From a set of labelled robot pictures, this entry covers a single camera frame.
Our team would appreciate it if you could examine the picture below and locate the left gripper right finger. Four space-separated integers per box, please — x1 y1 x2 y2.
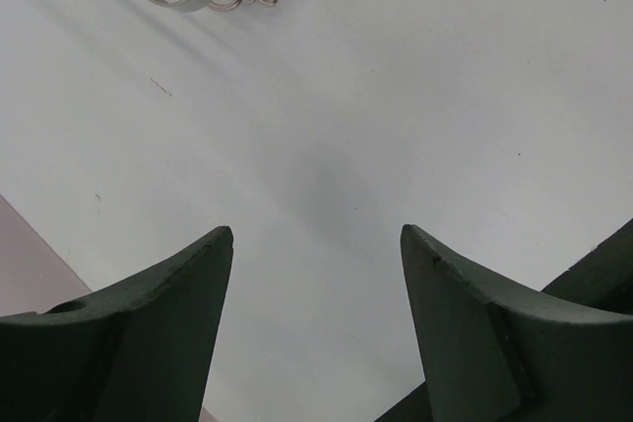
399 222 633 422

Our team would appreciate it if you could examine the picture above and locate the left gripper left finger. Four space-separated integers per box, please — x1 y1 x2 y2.
1 226 233 421

